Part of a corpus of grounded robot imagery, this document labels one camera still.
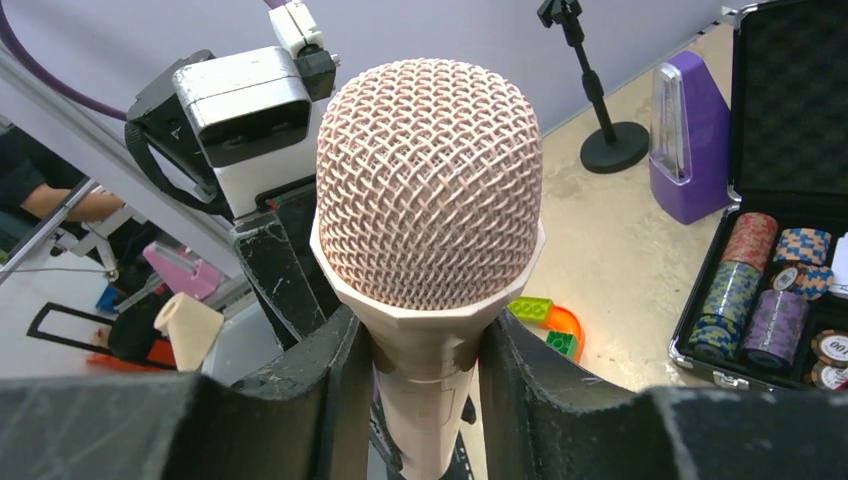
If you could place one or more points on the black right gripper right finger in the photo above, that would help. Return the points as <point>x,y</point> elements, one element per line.
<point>545,417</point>

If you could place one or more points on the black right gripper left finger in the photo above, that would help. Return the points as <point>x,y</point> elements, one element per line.
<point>303,416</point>

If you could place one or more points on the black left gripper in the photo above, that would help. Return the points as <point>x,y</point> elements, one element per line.
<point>272,246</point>

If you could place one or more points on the beige pink microphone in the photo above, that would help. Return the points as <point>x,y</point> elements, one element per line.
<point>429,187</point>

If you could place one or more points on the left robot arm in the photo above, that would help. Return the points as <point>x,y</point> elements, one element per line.
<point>160,139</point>

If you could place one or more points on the black round-base stand right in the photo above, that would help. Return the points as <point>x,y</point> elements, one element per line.
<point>615,146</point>

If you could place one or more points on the green square brick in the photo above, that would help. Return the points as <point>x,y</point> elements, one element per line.
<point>566,344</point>

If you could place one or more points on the orange curved toy track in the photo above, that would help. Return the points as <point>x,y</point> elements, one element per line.
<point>563,320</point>

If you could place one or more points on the lime green long brick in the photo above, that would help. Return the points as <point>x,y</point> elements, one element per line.
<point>531,309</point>

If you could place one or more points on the black poker chip case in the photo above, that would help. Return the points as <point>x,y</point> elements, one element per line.
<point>768,308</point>

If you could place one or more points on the purple metronome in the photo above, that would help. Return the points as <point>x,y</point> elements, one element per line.
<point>689,140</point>

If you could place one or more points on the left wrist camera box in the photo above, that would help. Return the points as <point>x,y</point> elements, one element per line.
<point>244,105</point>

